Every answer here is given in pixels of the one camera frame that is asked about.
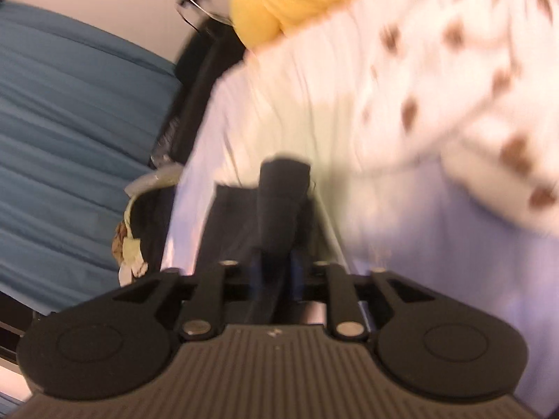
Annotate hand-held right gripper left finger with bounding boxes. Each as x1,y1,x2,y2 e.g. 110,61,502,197
111,249,263,342

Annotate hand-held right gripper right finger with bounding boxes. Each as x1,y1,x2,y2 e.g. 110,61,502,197
288,251,438,342

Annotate black pants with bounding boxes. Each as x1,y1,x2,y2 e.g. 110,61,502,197
194,154,327,327

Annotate pile of clothes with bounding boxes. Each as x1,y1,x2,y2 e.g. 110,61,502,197
111,192,151,286

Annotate pastel bed sheet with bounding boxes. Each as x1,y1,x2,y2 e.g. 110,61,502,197
159,0,559,413

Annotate black armchair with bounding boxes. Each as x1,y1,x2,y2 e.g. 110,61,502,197
146,17,251,271

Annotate wide blue curtain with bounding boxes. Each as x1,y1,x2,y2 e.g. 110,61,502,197
0,0,184,315

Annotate white brown spotted quilt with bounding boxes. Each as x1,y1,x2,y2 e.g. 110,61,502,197
345,0,559,233

